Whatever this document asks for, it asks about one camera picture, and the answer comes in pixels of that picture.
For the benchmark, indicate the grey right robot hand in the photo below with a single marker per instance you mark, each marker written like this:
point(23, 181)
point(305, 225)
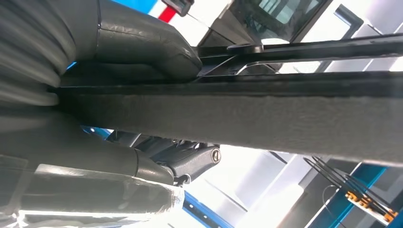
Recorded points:
point(78, 176)

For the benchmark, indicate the blue metal shelf rack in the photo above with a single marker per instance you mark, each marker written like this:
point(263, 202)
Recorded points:
point(201, 210)
point(340, 204)

